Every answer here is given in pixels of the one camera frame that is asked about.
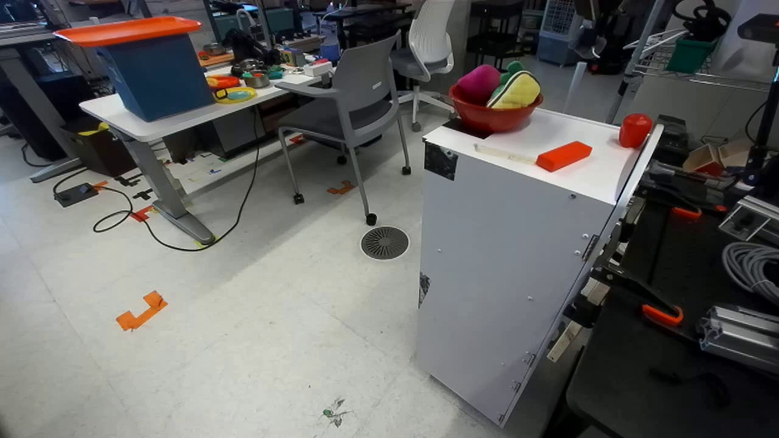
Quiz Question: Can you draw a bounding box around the grey office chair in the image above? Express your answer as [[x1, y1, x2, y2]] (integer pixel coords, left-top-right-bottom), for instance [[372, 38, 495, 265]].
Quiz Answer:
[[279, 33, 411, 226]]

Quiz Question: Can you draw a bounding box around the black power cable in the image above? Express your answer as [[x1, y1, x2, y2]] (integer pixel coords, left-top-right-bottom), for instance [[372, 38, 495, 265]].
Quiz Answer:
[[52, 113, 263, 257]]

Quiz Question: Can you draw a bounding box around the orange floor tape marker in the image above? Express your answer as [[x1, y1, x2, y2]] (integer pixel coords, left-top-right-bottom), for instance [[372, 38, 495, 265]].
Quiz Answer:
[[117, 292, 169, 332]]

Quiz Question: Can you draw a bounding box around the blue bin orange lid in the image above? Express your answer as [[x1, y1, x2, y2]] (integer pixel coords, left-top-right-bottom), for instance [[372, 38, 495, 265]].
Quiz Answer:
[[56, 16, 215, 123]]

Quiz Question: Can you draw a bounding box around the magenta plush toy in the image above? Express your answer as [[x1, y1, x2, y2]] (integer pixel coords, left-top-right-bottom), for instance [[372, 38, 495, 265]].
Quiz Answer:
[[453, 63, 503, 104]]

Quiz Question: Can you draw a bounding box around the grey cable coil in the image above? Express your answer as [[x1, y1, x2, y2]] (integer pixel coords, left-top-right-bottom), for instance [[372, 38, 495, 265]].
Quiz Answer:
[[721, 240, 779, 308]]

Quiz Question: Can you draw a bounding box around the black perforated table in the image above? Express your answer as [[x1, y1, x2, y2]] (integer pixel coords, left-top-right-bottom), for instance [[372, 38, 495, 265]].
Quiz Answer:
[[545, 203, 779, 438]]

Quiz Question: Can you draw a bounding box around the orange black clamp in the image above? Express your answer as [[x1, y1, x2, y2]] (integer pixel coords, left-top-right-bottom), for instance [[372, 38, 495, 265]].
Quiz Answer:
[[593, 265, 686, 328], [640, 182, 705, 222]]

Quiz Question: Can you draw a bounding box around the orange rectangular block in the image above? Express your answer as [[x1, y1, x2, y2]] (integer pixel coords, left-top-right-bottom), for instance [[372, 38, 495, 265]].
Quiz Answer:
[[537, 141, 593, 173]]

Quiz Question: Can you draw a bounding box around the white office chair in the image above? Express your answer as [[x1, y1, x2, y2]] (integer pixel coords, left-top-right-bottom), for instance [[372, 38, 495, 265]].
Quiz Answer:
[[392, 0, 455, 131]]

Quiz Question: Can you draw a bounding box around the round floor drain cover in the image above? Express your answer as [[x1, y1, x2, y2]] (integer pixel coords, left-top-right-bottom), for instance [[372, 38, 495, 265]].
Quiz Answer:
[[361, 226, 409, 261]]

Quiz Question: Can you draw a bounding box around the white toy cabinet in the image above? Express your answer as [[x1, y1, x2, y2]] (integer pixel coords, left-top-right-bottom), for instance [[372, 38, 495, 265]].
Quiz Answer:
[[415, 111, 662, 426]]

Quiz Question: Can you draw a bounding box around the white desk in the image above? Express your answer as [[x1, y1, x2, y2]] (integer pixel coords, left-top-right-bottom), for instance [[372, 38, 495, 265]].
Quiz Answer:
[[79, 69, 326, 249]]

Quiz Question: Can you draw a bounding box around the yellow striped plush ball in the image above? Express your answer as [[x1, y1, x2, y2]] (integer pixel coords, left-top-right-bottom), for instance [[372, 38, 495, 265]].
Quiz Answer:
[[487, 72, 542, 111]]

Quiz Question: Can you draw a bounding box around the red toy pepper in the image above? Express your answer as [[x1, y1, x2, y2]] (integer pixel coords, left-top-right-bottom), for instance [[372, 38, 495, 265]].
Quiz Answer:
[[618, 113, 652, 148]]

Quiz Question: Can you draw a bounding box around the red bowl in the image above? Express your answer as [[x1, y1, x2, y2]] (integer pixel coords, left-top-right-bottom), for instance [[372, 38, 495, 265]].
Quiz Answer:
[[448, 86, 538, 136]]

